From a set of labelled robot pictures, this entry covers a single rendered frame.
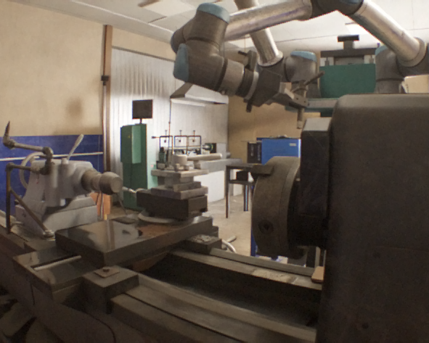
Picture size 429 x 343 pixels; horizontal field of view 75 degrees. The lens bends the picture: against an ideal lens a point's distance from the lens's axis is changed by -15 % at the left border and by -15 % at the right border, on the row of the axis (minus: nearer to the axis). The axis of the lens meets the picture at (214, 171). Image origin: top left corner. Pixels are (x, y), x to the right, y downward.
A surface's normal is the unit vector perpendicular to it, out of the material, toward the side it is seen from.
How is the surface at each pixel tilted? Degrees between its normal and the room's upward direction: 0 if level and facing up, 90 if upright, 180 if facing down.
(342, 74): 90
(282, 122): 90
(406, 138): 90
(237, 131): 90
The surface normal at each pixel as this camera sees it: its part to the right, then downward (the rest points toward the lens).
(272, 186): -0.48, -0.46
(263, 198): -0.55, -0.22
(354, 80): -0.54, 0.09
